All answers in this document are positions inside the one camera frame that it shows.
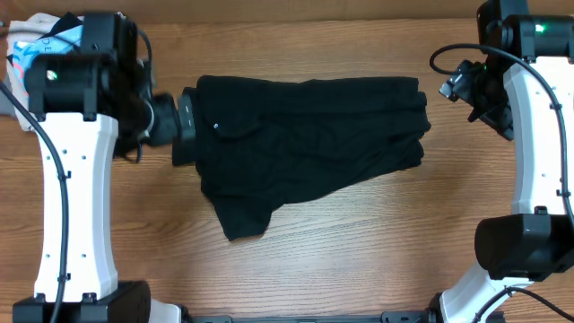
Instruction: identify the light blue printed t-shirt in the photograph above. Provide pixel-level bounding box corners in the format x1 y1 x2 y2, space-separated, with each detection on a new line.
9 24 83 84

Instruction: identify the black polo shirt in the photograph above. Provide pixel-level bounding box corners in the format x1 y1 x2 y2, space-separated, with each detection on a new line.
172 75 431 240

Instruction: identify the beige folded garment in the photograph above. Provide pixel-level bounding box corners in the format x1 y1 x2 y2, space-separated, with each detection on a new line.
6 13 60 109

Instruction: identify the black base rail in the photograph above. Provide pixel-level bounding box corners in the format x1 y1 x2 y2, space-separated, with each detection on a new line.
182 310 436 323

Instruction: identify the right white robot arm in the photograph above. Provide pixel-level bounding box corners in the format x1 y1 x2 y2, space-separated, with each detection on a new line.
426 9 573 322

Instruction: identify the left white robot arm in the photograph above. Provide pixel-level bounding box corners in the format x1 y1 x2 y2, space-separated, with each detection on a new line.
13 53 189 322

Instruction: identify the grey folded garment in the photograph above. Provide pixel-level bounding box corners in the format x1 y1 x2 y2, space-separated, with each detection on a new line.
0 76 16 118

